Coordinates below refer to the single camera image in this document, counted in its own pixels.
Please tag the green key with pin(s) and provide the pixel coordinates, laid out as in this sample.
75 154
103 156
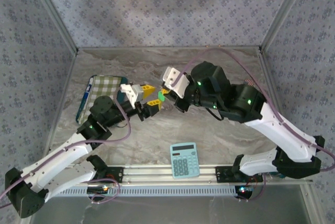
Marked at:
161 96

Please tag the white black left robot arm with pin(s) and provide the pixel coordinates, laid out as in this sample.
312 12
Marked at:
52 163

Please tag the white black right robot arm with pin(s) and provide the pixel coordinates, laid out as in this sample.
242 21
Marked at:
285 135

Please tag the green checkered cloth pouch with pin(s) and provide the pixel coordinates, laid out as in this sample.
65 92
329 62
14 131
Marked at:
121 95

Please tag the blue white marker pen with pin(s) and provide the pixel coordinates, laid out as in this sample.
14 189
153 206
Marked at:
88 91

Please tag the red striped small object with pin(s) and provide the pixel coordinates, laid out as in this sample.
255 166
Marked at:
248 82

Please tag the light blue calculator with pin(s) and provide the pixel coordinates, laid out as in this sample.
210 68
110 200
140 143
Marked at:
184 161

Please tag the small circuit board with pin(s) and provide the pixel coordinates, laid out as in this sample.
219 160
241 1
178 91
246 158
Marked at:
98 189
244 190

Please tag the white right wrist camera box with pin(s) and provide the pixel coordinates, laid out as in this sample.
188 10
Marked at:
175 81

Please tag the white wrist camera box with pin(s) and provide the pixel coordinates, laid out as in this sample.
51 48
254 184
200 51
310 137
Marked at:
175 81
131 94

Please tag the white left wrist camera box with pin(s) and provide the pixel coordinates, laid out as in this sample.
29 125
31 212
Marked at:
131 94

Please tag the aluminium mounting rail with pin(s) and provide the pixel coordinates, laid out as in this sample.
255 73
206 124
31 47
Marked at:
157 173

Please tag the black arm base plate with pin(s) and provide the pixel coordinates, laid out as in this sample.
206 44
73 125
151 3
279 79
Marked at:
115 174
222 174

